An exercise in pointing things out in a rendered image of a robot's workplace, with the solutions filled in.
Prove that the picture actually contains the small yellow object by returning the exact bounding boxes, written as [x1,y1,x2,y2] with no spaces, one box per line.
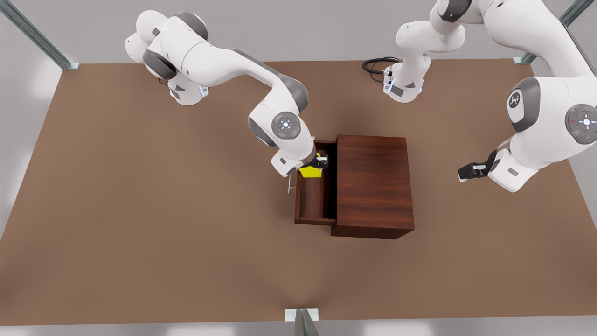
[299,153,324,179]

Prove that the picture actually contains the dark wooden drawer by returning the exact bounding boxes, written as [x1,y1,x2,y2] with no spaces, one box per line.
[287,140,338,226]

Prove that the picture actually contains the dark wooden cabinet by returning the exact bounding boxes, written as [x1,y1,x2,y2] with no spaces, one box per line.
[331,134,416,240]

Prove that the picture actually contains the silver frame post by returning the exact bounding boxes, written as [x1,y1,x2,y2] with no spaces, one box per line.
[285,308,320,336]
[513,0,596,65]
[0,0,80,71]

